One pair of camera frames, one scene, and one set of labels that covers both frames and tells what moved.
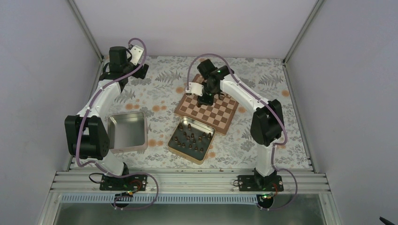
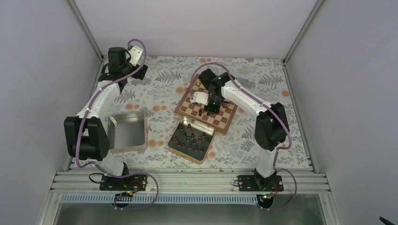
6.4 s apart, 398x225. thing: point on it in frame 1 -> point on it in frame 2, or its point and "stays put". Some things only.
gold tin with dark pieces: x=191 y=139 stays put
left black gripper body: x=137 y=74 stays put
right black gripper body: x=209 y=101 -> x=216 y=107
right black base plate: x=260 y=183 stays put
